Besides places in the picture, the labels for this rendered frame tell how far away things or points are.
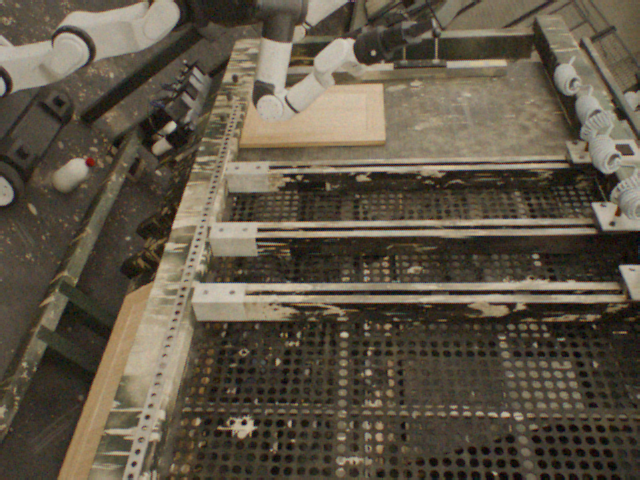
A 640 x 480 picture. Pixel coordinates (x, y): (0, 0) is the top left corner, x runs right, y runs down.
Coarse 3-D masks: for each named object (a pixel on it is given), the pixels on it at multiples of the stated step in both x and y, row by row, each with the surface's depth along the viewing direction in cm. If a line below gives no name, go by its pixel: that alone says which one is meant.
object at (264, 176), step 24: (600, 120) 158; (624, 120) 156; (576, 144) 171; (240, 168) 180; (264, 168) 179; (288, 168) 179; (312, 168) 178; (336, 168) 177; (360, 168) 176; (384, 168) 175; (408, 168) 174; (432, 168) 173; (456, 168) 172; (480, 168) 172; (504, 168) 171; (528, 168) 170; (552, 168) 170; (576, 168) 169
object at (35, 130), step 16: (16, 96) 224; (32, 96) 231; (48, 96) 232; (64, 96) 234; (0, 112) 215; (16, 112) 221; (32, 112) 224; (48, 112) 231; (64, 112) 236; (0, 128) 212; (16, 128) 215; (32, 128) 221; (48, 128) 228; (0, 144) 207; (16, 144) 209; (32, 144) 218; (48, 144) 225; (0, 160) 206; (16, 160) 207; (32, 160) 213
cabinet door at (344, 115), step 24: (336, 96) 218; (360, 96) 217; (264, 120) 209; (288, 120) 208; (312, 120) 207; (336, 120) 206; (360, 120) 205; (384, 120) 203; (240, 144) 200; (264, 144) 199; (288, 144) 198; (312, 144) 198; (336, 144) 197; (360, 144) 197; (384, 144) 196
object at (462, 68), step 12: (492, 60) 224; (504, 60) 224; (288, 72) 229; (300, 72) 228; (336, 72) 227; (348, 72) 226; (372, 72) 226; (384, 72) 226; (396, 72) 225; (408, 72) 225; (420, 72) 225; (432, 72) 224; (444, 72) 224; (456, 72) 224; (468, 72) 223; (480, 72) 223; (492, 72) 223; (504, 72) 222
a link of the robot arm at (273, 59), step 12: (264, 48) 165; (276, 48) 164; (288, 48) 166; (264, 60) 167; (276, 60) 166; (288, 60) 170; (264, 72) 168; (276, 72) 168; (264, 84) 169; (276, 84) 170; (252, 96) 172; (264, 96) 170; (276, 96) 170; (264, 108) 171; (276, 108) 170; (276, 120) 172
